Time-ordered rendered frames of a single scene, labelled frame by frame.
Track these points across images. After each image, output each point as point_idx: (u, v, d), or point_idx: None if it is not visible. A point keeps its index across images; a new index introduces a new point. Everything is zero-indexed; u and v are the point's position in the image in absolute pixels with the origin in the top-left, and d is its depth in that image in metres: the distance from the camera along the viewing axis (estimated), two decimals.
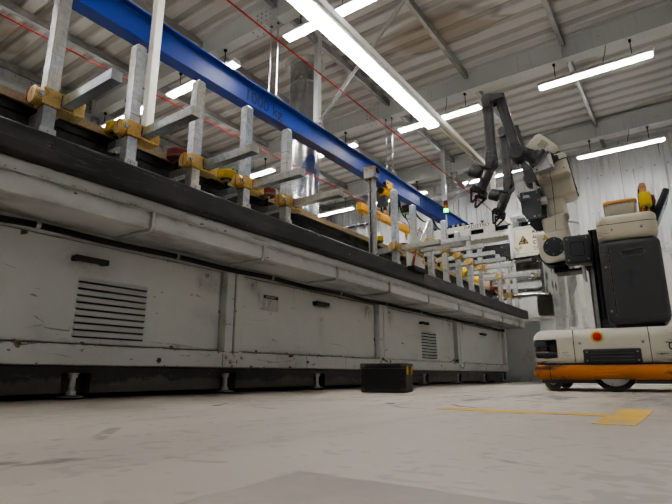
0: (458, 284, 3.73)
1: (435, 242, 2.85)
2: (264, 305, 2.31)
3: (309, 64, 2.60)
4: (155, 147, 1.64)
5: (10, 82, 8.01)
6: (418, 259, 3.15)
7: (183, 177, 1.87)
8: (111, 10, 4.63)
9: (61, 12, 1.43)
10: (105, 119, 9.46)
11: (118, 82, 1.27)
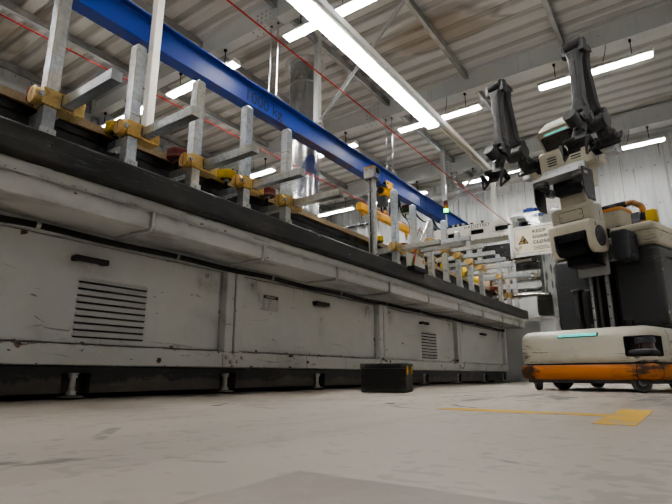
0: (458, 284, 3.73)
1: (435, 242, 2.85)
2: (264, 305, 2.31)
3: (309, 64, 2.60)
4: (155, 147, 1.64)
5: (10, 82, 8.01)
6: (418, 259, 3.15)
7: (183, 177, 1.87)
8: (111, 10, 4.63)
9: (61, 12, 1.43)
10: (105, 119, 9.46)
11: (118, 82, 1.27)
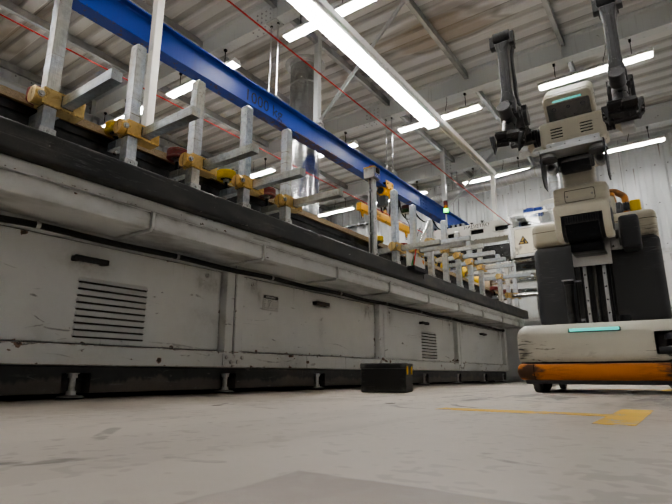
0: (458, 284, 3.73)
1: (435, 242, 2.85)
2: (264, 305, 2.31)
3: (309, 64, 2.60)
4: (155, 147, 1.64)
5: (10, 82, 8.01)
6: (418, 259, 3.15)
7: (183, 177, 1.87)
8: (111, 10, 4.63)
9: (61, 12, 1.43)
10: (105, 119, 9.46)
11: (118, 82, 1.27)
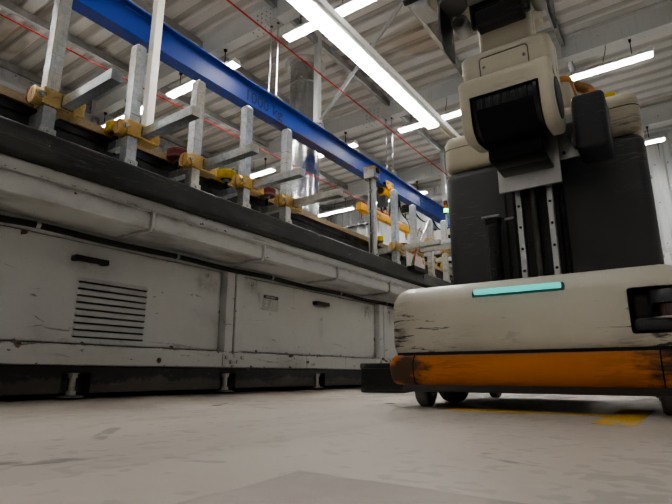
0: None
1: (435, 242, 2.85)
2: (264, 305, 2.31)
3: (309, 64, 2.60)
4: (155, 147, 1.64)
5: (10, 82, 8.01)
6: (418, 259, 3.15)
7: (183, 177, 1.87)
8: (111, 10, 4.63)
9: (61, 12, 1.43)
10: (105, 119, 9.46)
11: (118, 82, 1.27)
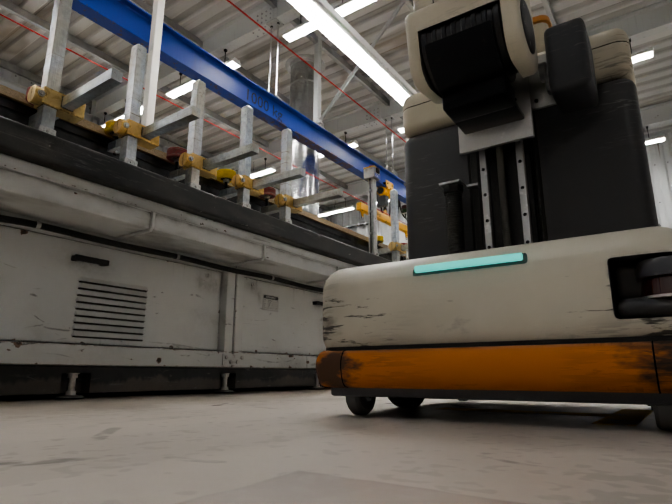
0: None
1: None
2: (264, 305, 2.31)
3: (309, 64, 2.60)
4: (155, 147, 1.64)
5: (10, 82, 8.01)
6: None
7: (183, 177, 1.87)
8: (111, 10, 4.63)
9: (61, 12, 1.43)
10: (105, 119, 9.46)
11: (118, 82, 1.27)
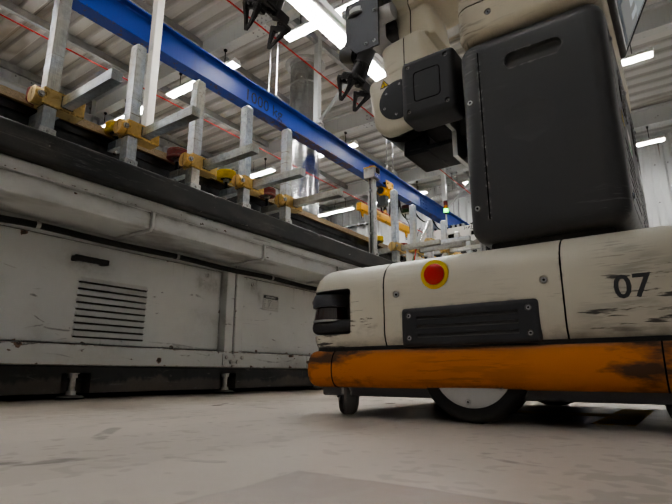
0: None
1: (435, 242, 2.85)
2: (264, 305, 2.31)
3: (309, 64, 2.60)
4: (155, 147, 1.64)
5: (10, 82, 8.01)
6: (418, 259, 3.15)
7: (183, 177, 1.87)
8: (111, 10, 4.63)
9: (61, 12, 1.43)
10: (105, 119, 9.46)
11: (118, 82, 1.27)
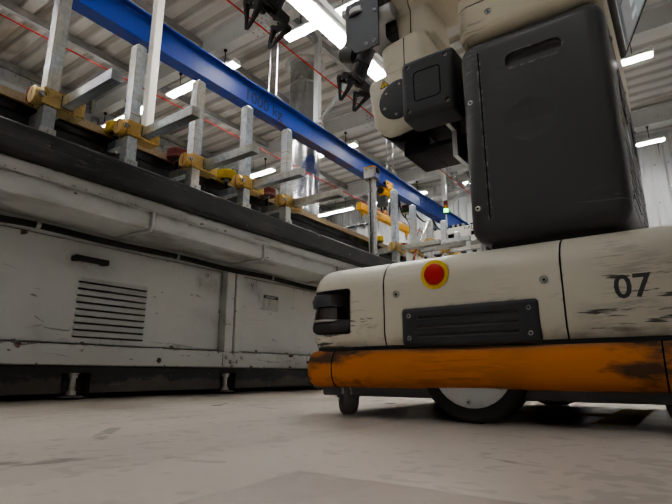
0: None
1: (435, 242, 2.85)
2: (264, 305, 2.31)
3: (309, 64, 2.60)
4: (155, 147, 1.64)
5: (10, 82, 8.01)
6: (418, 259, 3.15)
7: (183, 177, 1.87)
8: (111, 10, 4.63)
9: (61, 12, 1.43)
10: (105, 119, 9.46)
11: (118, 82, 1.27)
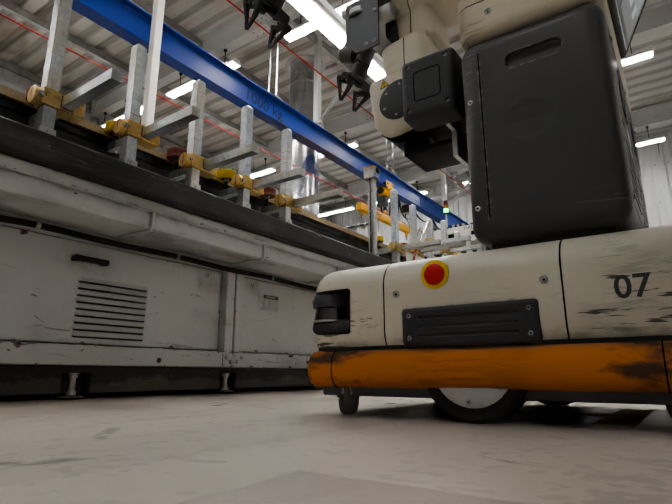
0: None
1: (435, 242, 2.85)
2: (264, 305, 2.31)
3: (309, 64, 2.60)
4: (155, 147, 1.64)
5: (10, 82, 8.01)
6: (418, 259, 3.15)
7: (183, 177, 1.87)
8: (111, 10, 4.63)
9: (61, 12, 1.43)
10: (105, 119, 9.46)
11: (118, 82, 1.27)
